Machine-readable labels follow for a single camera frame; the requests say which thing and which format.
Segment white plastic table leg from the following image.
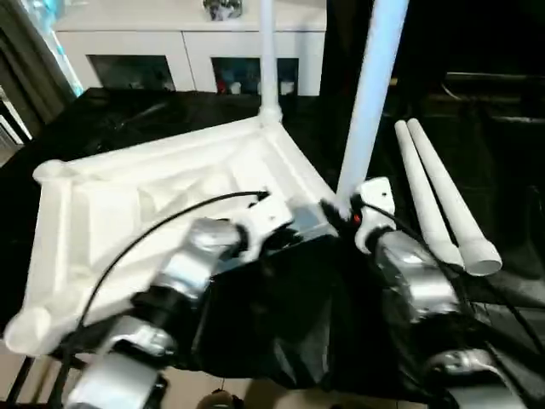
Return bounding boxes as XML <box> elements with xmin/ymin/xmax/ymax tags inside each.
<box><xmin>335</xmin><ymin>0</ymin><xmax>410</xmax><ymax>210</ymax></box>
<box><xmin>256</xmin><ymin>0</ymin><xmax>285</xmax><ymax>125</ymax></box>
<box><xmin>393</xmin><ymin>119</ymin><xmax>465</xmax><ymax>270</ymax></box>
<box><xmin>406</xmin><ymin>118</ymin><xmax>503</xmax><ymax>278</ymax></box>

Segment white plastic table top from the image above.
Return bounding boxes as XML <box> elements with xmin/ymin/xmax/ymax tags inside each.
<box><xmin>3</xmin><ymin>113</ymin><xmax>342</xmax><ymax>355</ymax></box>

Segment black mat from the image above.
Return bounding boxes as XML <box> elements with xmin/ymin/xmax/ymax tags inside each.
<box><xmin>0</xmin><ymin>87</ymin><xmax>545</xmax><ymax>404</ymax></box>

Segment black box with beige label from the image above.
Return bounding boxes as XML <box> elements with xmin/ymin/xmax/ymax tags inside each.
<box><xmin>325</xmin><ymin>0</ymin><xmax>446</xmax><ymax>114</ymax></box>

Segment black television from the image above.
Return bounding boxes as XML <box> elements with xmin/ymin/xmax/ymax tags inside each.
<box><xmin>442</xmin><ymin>0</ymin><xmax>545</xmax><ymax>103</ymax></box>

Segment clear bag on cabinet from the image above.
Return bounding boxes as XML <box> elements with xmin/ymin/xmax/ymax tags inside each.
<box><xmin>203</xmin><ymin>0</ymin><xmax>246</xmax><ymax>21</ymax></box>

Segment white cabinet with glass doors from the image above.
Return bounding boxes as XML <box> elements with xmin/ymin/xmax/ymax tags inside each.
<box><xmin>53</xmin><ymin>0</ymin><xmax>329</xmax><ymax>97</ymax></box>

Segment blue white package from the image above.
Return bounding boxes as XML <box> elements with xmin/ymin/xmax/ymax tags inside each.
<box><xmin>49</xmin><ymin>23</ymin><xmax>85</xmax><ymax>95</ymax></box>

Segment grey curtain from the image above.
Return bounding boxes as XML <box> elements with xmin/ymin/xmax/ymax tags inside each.
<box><xmin>0</xmin><ymin>0</ymin><xmax>77</xmax><ymax>133</ymax></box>

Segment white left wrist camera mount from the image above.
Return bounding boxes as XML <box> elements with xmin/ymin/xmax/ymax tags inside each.
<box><xmin>237</xmin><ymin>196</ymin><xmax>295</xmax><ymax>262</ymax></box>

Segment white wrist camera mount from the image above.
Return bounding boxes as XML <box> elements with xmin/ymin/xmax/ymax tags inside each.
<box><xmin>237</xmin><ymin>196</ymin><xmax>295</xmax><ymax>262</ymax></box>
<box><xmin>351</xmin><ymin>176</ymin><xmax>398</xmax><ymax>256</ymax></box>

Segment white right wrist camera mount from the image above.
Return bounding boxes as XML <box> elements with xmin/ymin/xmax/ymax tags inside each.
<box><xmin>351</xmin><ymin>176</ymin><xmax>398</xmax><ymax>256</ymax></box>

